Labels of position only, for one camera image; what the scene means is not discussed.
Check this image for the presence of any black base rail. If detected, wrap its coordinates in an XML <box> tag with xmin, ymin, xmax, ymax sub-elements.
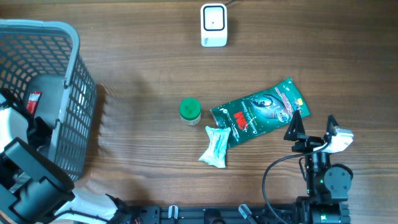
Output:
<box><xmin>124</xmin><ymin>203</ymin><xmax>351</xmax><ymax>224</ymax></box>

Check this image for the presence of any long red sachet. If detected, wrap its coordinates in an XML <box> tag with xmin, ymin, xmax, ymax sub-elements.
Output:
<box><xmin>26</xmin><ymin>91</ymin><xmax>42</xmax><ymax>115</ymax></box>

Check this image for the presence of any green 3M gloves packet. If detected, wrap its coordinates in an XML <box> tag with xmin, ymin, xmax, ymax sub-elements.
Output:
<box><xmin>211</xmin><ymin>78</ymin><xmax>310</xmax><ymax>148</ymax></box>

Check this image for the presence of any grey plastic mesh basket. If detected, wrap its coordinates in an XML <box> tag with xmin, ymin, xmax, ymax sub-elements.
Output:
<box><xmin>1</xmin><ymin>19</ymin><xmax>97</xmax><ymax>181</ymax></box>

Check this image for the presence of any mint tissue pack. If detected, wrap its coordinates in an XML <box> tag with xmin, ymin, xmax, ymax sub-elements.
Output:
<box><xmin>199</xmin><ymin>126</ymin><xmax>231</xmax><ymax>169</ymax></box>

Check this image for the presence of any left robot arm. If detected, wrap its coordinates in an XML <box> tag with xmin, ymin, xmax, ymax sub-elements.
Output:
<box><xmin>1</xmin><ymin>88</ymin><xmax>129</xmax><ymax>223</ymax></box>

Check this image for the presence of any black right camera cable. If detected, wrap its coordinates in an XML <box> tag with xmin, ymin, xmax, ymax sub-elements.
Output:
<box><xmin>261</xmin><ymin>141</ymin><xmax>331</xmax><ymax>224</ymax></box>

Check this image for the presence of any chicken seasoning jar green lid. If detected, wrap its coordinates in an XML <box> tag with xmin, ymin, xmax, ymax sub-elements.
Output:
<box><xmin>179</xmin><ymin>98</ymin><xmax>201</xmax><ymax>126</ymax></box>

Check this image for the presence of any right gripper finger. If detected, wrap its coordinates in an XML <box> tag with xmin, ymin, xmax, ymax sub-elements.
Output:
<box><xmin>284</xmin><ymin>110</ymin><xmax>305</xmax><ymax>141</ymax></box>
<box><xmin>325</xmin><ymin>114</ymin><xmax>338</xmax><ymax>137</ymax></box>

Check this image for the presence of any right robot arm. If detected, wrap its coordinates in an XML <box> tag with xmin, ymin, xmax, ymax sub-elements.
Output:
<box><xmin>284</xmin><ymin>111</ymin><xmax>354</xmax><ymax>224</ymax></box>

